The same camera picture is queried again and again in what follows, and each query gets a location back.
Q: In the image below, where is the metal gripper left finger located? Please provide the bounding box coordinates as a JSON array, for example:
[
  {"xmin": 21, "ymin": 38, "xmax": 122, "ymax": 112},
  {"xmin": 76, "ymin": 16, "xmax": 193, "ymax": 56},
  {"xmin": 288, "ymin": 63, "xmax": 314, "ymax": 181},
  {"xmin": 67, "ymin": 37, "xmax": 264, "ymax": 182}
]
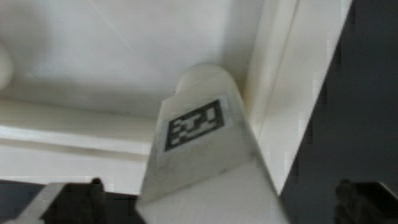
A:
[{"xmin": 12, "ymin": 178, "xmax": 106, "ymax": 224}]

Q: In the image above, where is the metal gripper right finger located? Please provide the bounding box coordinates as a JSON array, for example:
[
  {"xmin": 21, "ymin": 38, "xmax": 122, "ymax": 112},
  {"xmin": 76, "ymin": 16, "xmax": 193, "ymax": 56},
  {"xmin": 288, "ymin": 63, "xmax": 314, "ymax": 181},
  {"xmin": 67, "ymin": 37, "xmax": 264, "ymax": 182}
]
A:
[{"xmin": 334, "ymin": 179, "xmax": 398, "ymax": 224}]

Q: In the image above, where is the white table leg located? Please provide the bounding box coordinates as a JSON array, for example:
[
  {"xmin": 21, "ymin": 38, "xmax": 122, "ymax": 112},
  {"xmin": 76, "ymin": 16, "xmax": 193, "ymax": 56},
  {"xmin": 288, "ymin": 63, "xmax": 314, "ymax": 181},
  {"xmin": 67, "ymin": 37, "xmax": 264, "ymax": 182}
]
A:
[{"xmin": 137, "ymin": 64, "xmax": 289, "ymax": 224}]

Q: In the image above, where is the white square table top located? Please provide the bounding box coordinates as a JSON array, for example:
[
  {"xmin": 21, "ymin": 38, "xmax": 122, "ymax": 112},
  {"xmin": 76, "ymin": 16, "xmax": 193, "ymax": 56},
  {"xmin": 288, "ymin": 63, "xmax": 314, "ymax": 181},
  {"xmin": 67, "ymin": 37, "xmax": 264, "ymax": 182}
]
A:
[{"xmin": 0, "ymin": 0, "xmax": 353, "ymax": 193}]

